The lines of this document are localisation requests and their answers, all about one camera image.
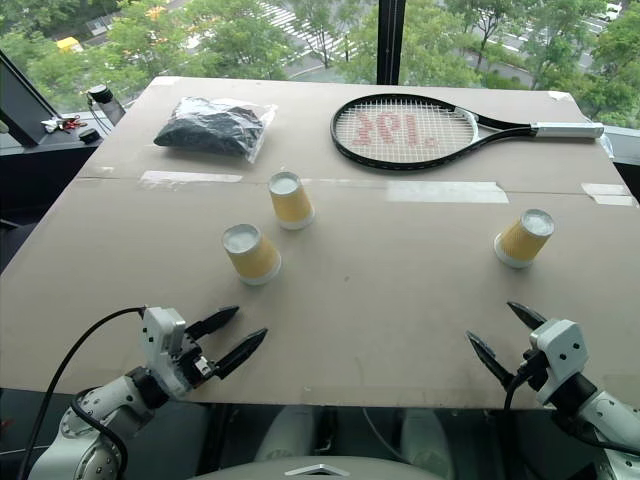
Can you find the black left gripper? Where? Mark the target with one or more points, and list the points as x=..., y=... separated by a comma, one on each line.
x=192, y=362

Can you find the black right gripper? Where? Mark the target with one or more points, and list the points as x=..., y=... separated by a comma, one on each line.
x=531, y=370

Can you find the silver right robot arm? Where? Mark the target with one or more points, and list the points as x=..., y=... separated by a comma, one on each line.
x=610, y=425

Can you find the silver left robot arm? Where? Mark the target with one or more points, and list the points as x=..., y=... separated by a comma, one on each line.
x=95, y=415

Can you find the yellow ribbed paper cup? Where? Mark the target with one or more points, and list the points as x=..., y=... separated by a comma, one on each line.
x=252, y=255
x=522, y=240
x=290, y=200

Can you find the grey rounded shape under table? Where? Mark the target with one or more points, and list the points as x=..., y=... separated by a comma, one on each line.
x=425, y=440
x=285, y=435

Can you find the grey robot torso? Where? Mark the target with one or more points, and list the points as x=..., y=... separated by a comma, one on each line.
x=320, y=470

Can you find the long clear tape strip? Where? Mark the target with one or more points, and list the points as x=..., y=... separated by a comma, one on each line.
x=192, y=177

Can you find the short white tape strip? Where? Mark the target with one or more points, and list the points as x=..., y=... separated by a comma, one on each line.
x=610, y=195

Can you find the clear bag with black contents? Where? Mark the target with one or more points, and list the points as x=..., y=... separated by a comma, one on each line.
x=210, y=127

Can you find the black and white tennis racket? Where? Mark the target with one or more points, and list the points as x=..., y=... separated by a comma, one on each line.
x=475, y=122

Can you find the small tape piece at corner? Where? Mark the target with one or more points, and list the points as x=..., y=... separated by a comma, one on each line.
x=559, y=95

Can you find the black round device on stand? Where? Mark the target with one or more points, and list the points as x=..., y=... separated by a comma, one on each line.
x=105, y=102

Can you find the bunch of keys with red tags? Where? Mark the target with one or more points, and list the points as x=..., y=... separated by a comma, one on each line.
x=60, y=124

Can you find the yellow vehicle outside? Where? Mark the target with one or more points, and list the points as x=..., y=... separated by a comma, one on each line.
x=69, y=44

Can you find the white car outside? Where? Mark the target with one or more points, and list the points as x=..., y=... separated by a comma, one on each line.
x=610, y=11

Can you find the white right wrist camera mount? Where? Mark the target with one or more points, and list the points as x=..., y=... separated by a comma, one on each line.
x=560, y=355

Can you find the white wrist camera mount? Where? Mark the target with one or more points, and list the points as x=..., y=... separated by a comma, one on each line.
x=160, y=340
x=560, y=355

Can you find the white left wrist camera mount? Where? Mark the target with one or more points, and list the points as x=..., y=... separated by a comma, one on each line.
x=160, y=340

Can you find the slanted black frame beam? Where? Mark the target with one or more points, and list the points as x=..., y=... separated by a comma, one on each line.
x=25, y=105

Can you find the black window post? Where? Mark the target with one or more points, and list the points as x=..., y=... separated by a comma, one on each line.
x=388, y=40

